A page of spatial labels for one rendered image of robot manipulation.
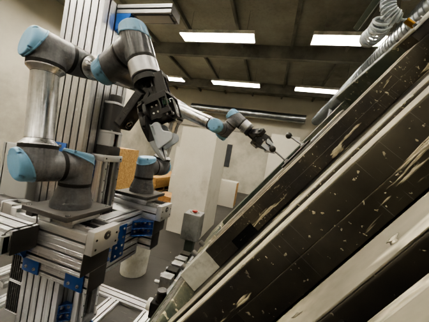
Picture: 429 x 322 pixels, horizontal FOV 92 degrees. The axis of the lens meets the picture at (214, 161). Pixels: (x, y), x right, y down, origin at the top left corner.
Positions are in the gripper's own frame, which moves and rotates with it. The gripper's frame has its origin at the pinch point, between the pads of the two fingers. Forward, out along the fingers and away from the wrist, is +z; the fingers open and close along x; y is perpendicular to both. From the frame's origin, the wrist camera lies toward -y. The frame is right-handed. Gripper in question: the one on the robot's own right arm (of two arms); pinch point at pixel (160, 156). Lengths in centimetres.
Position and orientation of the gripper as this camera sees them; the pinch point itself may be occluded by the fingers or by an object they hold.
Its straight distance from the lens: 53.6
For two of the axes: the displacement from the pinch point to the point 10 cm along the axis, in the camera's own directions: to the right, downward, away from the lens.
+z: 2.9, 9.5, -1.0
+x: 2.5, 0.2, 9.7
